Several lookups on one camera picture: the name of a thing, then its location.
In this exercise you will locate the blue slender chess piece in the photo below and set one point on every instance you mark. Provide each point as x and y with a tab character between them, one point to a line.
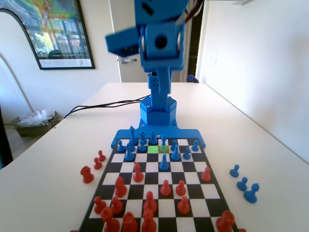
164	143

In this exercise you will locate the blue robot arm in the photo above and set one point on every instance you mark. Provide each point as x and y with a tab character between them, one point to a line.
157	116

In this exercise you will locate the blue chess pawn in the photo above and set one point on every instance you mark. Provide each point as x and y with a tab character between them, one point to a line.
195	146
186	154
234	171
242	184
173	144
120	146
141	147

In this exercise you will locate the blue chess king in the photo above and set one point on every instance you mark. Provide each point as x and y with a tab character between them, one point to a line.
132	136

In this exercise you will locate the red chess pawn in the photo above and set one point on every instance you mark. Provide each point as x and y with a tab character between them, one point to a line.
180	189
97	164
183	206
116	206
206	174
101	156
99	206
165	189

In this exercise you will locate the red chess king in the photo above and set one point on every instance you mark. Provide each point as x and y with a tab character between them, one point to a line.
148	222

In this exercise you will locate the red chess queen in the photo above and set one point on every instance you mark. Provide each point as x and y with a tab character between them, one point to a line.
130	223

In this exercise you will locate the small blue background object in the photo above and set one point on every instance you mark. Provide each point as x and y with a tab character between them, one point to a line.
192	79

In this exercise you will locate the black white chessboard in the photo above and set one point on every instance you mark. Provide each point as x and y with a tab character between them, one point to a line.
154	178

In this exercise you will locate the framed poster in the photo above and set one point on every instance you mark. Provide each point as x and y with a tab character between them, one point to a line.
65	36

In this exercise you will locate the clear plastic bag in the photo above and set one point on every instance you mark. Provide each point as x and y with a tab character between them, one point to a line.
36	118

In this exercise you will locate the captured blue pawn near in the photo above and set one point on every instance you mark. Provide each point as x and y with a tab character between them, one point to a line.
251	194

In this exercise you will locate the olive cardboard box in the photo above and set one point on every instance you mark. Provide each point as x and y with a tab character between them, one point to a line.
26	131

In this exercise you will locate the blue base plate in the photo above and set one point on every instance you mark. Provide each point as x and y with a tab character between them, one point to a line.
183	133

